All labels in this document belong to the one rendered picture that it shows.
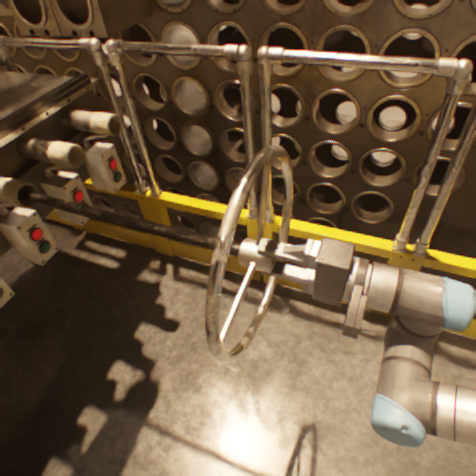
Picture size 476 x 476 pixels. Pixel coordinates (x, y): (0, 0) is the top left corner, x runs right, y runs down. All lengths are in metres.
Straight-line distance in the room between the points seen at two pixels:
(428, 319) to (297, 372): 0.92
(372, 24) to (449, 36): 0.31
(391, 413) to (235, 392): 0.91
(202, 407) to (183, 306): 0.46
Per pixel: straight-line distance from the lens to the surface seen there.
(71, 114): 1.22
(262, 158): 0.52
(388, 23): 1.83
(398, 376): 0.61
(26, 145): 1.13
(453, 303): 0.59
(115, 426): 1.49
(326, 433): 1.39
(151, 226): 0.71
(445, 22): 1.83
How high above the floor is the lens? 1.33
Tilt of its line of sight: 45 degrees down
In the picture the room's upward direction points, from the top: 6 degrees counter-clockwise
